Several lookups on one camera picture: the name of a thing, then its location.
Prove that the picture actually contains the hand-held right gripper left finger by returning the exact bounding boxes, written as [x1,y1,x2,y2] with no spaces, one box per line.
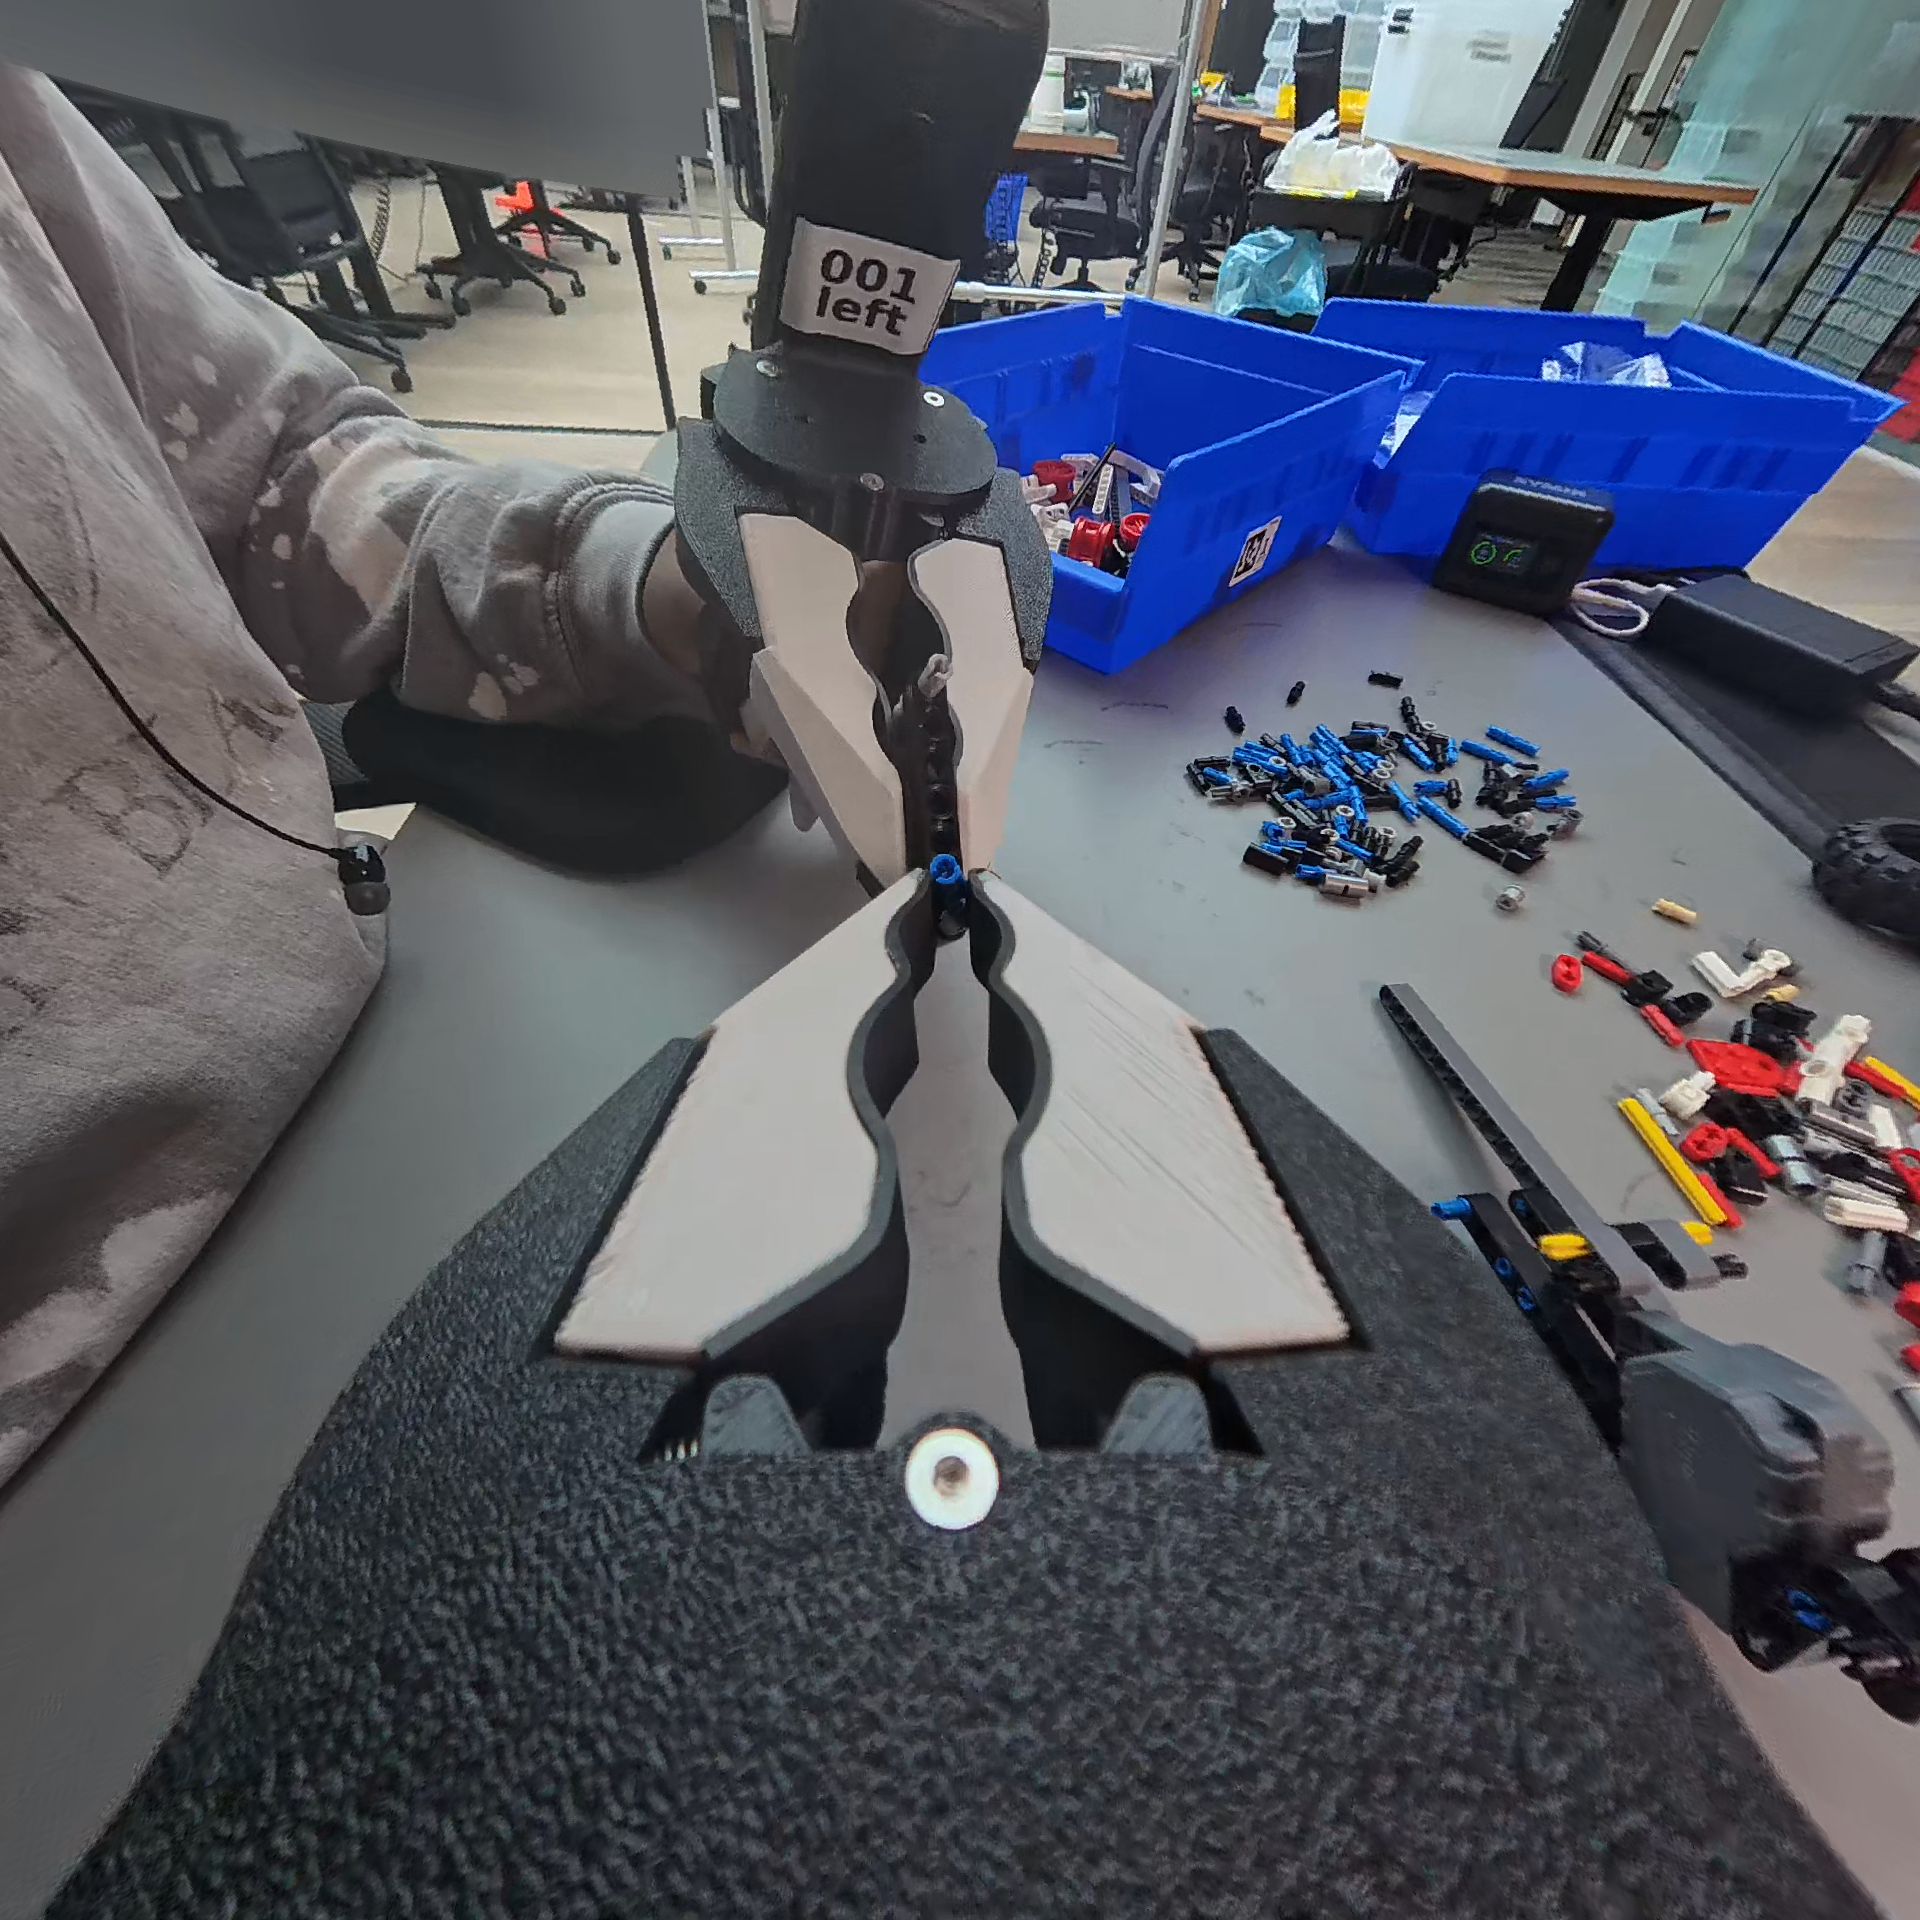
[557,866,941,1452]

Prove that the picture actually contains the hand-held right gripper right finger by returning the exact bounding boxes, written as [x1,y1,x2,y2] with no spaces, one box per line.
[979,874,1354,1452]

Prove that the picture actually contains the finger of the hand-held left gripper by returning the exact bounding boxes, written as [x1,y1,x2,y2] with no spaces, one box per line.
[741,512,918,897]
[908,540,1036,874]

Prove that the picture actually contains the black beam and axle assembly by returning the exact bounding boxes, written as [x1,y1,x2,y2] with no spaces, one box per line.
[875,652,965,963]

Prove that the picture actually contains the partly built toy chassis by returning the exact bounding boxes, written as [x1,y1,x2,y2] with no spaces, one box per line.
[1385,982,1920,1728]

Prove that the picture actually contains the grey desk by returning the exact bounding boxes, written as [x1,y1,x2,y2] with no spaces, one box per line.
[0,428,1920,1920]

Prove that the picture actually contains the wooden top office desk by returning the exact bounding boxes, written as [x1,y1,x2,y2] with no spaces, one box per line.
[1196,109,1762,316]

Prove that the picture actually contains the red plastic toy parts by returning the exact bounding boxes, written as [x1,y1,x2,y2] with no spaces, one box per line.
[1032,463,1163,576]

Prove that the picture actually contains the blue bin with square sticker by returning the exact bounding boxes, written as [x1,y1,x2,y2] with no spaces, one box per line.
[923,294,1424,679]

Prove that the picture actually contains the pile of blue black pins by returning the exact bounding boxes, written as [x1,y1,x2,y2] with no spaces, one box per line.
[1186,679,1589,897]

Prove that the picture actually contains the teal plastic bag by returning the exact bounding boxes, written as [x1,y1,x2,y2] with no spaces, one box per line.
[1210,223,1329,323]

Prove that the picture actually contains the white plastic bag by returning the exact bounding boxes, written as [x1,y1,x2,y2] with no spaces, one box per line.
[1266,118,1404,200]

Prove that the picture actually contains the stack of clear plastic boxes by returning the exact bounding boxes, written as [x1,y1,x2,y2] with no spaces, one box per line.
[1257,0,1398,118]

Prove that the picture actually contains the yellow technic beam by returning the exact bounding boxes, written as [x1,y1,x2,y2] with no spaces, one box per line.
[1618,1099,1727,1231]

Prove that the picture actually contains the black power bank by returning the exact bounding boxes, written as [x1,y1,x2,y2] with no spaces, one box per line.
[1431,471,1618,603]

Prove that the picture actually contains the white plastic storage box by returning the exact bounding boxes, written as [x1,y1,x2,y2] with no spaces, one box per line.
[1362,0,1566,148]

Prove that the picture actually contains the pile of red white parts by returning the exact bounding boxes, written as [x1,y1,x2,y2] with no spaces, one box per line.
[1555,928,1920,1303]

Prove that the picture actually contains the black office chair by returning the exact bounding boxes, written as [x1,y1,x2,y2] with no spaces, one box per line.
[177,140,453,394]

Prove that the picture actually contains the blue storage bin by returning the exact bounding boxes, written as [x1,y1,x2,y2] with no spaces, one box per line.
[1315,294,1906,576]

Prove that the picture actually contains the black toy tire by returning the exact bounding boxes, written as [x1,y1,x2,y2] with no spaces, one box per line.
[1815,811,1920,947]

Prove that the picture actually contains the black power adapter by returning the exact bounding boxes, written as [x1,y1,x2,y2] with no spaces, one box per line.
[1646,576,1920,712]

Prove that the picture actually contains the black hoodie drawstring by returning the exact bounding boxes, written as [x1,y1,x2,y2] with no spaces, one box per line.
[0,528,393,911]

